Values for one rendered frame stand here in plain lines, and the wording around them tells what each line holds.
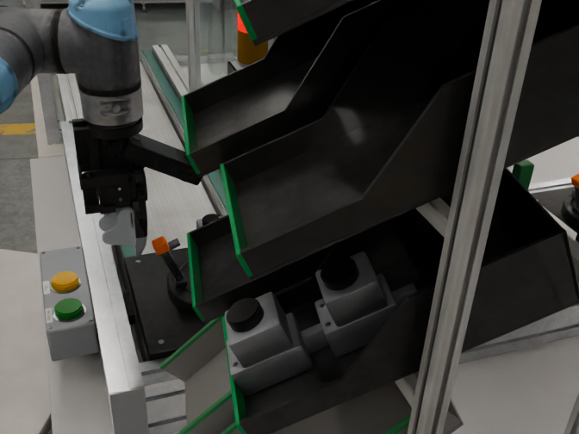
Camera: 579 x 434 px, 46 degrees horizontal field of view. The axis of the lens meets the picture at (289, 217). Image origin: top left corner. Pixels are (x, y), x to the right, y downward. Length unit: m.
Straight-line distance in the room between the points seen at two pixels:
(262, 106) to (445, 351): 0.28
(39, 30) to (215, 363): 0.44
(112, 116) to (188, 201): 0.56
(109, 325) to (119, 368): 0.08
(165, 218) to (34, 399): 0.44
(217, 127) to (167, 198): 0.78
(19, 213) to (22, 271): 1.91
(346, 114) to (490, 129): 0.17
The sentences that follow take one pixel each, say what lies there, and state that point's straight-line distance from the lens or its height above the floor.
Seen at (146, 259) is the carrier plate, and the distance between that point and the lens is 1.15.
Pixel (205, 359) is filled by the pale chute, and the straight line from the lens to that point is 0.88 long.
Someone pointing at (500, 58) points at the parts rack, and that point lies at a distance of 0.40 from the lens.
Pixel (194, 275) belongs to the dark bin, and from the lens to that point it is 0.71.
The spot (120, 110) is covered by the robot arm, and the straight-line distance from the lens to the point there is 0.86.
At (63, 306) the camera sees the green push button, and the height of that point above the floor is 0.97.
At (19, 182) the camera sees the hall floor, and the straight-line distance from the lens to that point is 3.52.
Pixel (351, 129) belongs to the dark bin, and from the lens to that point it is 0.56.
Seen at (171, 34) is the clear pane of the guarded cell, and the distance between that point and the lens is 2.30.
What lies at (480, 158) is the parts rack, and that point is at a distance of 0.42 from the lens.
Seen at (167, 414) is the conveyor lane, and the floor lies 0.90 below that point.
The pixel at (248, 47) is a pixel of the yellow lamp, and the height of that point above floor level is 1.29.
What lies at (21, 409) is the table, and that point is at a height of 0.86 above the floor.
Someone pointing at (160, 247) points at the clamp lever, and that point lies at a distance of 1.00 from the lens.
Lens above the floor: 1.63
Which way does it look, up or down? 32 degrees down
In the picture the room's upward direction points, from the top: 3 degrees clockwise
